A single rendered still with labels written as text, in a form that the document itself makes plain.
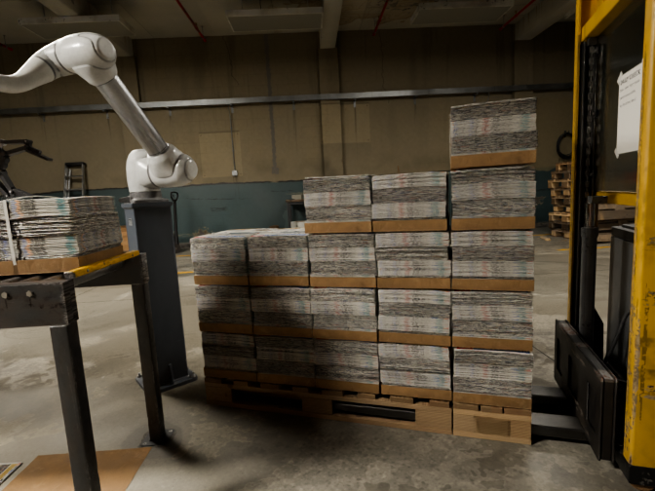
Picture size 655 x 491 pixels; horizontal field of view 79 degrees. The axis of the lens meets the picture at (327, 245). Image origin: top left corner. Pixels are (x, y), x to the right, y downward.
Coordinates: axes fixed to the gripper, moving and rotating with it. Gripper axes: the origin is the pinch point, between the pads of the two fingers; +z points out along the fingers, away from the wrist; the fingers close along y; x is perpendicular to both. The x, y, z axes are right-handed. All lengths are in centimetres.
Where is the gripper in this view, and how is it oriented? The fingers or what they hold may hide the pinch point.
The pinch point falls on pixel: (39, 177)
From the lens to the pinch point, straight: 161.6
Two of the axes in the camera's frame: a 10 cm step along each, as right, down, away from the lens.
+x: 0.4, 1.3, -9.9
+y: -4.0, 9.1, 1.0
